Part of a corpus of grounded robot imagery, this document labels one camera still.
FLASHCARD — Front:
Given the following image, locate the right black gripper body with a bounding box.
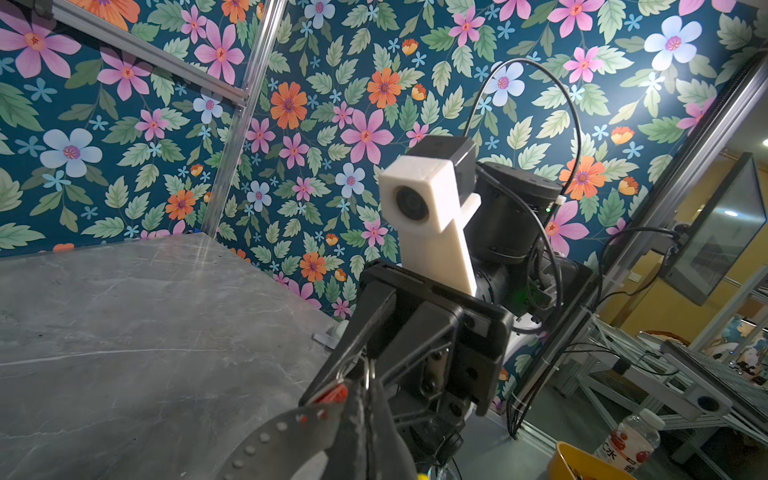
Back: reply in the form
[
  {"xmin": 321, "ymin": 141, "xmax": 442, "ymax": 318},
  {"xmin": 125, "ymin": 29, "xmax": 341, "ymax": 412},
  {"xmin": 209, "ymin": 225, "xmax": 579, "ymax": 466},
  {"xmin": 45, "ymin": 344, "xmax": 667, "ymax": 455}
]
[{"xmin": 361, "ymin": 261, "xmax": 514, "ymax": 416}]

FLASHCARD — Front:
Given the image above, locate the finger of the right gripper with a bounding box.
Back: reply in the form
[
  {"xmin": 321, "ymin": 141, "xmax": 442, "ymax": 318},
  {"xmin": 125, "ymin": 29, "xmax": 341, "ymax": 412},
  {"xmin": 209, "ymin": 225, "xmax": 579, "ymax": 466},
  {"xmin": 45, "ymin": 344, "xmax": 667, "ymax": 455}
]
[
  {"xmin": 299, "ymin": 281, "xmax": 397, "ymax": 405},
  {"xmin": 374, "ymin": 301, "xmax": 461, "ymax": 396}
]

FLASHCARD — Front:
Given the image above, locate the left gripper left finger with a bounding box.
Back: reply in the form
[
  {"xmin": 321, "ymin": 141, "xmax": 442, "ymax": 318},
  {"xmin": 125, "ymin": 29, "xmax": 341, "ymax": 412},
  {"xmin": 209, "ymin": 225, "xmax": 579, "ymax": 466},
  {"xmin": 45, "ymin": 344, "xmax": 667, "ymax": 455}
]
[{"xmin": 323, "ymin": 377, "xmax": 372, "ymax": 480}]

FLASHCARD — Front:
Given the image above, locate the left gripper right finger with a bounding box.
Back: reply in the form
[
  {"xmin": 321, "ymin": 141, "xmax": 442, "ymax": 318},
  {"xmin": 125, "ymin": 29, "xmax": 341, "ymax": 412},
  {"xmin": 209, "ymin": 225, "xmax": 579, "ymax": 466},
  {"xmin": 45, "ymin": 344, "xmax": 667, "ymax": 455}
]
[{"xmin": 368, "ymin": 379, "xmax": 417, "ymax": 480}]

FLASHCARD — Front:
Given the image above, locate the red capped key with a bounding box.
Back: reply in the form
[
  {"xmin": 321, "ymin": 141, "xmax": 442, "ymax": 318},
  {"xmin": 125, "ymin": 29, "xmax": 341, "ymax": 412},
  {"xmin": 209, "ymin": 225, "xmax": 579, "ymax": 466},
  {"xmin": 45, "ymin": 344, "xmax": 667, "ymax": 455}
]
[{"xmin": 314, "ymin": 382, "xmax": 348, "ymax": 404}]

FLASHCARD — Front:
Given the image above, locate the grey yellow keyring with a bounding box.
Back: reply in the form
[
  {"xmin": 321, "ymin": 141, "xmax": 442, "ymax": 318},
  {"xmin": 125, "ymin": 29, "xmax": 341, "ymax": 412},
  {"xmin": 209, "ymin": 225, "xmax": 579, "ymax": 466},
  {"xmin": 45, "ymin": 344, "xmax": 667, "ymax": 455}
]
[{"xmin": 215, "ymin": 403, "xmax": 345, "ymax": 479}]

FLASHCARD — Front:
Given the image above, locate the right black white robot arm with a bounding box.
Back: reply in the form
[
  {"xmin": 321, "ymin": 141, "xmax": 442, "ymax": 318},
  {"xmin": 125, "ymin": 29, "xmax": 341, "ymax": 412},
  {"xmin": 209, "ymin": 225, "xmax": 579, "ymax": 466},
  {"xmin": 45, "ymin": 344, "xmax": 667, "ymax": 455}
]
[{"xmin": 302, "ymin": 163, "xmax": 591, "ymax": 423}]

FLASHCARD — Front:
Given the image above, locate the pale green sponge block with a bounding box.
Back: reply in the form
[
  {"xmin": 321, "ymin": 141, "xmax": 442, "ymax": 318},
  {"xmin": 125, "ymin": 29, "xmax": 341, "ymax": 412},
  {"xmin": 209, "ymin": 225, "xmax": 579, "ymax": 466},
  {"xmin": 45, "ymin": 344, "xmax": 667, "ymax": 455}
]
[{"xmin": 312, "ymin": 320, "xmax": 349, "ymax": 350}]

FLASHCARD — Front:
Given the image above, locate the yellow bowl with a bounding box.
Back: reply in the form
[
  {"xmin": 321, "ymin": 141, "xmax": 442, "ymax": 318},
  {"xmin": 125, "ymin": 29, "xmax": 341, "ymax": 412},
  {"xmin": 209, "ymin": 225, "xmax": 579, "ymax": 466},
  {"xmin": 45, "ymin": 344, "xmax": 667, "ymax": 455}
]
[{"xmin": 545, "ymin": 441, "xmax": 634, "ymax": 480}]

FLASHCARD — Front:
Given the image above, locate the plastic drink bottle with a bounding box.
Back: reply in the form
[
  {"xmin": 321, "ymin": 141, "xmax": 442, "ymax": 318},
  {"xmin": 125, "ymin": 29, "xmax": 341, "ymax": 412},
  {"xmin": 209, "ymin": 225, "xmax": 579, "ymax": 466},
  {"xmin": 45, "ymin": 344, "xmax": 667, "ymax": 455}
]
[{"xmin": 593, "ymin": 409, "xmax": 665, "ymax": 474}]

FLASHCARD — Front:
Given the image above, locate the black monitor screen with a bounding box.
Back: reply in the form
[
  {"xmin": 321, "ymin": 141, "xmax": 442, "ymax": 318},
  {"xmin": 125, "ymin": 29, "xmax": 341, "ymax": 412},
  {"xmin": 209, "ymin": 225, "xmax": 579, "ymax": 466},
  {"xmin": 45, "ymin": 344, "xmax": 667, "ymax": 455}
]
[{"xmin": 661, "ymin": 152, "xmax": 767, "ymax": 306}]

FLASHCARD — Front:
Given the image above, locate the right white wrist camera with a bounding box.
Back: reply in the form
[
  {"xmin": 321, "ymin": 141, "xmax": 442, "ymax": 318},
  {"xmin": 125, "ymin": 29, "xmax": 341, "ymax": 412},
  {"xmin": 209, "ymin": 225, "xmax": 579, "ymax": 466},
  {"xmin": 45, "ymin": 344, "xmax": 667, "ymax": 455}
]
[{"xmin": 379, "ymin": 135, "xmax": 481, "ymax": 296}]

